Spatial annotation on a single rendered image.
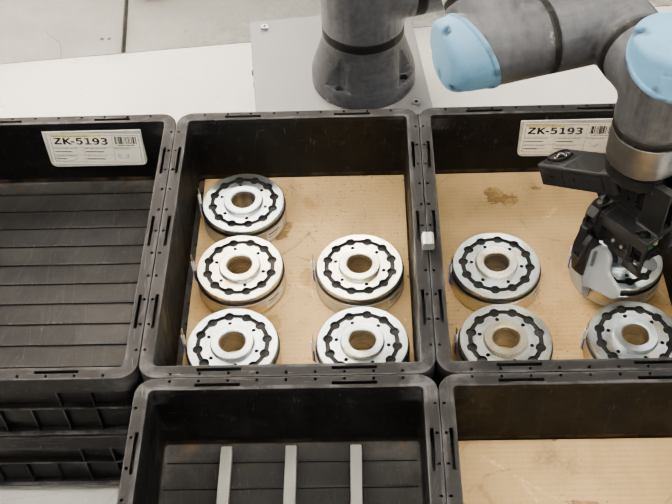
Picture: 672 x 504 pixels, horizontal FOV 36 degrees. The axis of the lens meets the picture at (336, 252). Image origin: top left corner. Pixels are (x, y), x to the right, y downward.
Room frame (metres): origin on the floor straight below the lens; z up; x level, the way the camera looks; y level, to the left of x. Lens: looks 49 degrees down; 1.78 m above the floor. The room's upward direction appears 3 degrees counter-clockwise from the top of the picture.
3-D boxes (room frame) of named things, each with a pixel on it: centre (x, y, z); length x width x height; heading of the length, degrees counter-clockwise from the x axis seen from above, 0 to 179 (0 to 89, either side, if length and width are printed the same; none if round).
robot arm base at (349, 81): (1.20, -0.05, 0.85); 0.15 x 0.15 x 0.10
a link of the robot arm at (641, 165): (0.75, -0.31, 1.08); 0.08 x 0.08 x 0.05
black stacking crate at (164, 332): (0.79, 0.05, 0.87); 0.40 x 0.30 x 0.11; 178
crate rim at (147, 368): (0.79, 0.05, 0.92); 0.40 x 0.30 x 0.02; 178
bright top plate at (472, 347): (0.67, -0.18, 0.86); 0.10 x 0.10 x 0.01
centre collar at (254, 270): (0.80, 0.11, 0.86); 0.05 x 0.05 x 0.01
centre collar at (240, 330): (0.69, 0.12, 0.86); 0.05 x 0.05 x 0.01
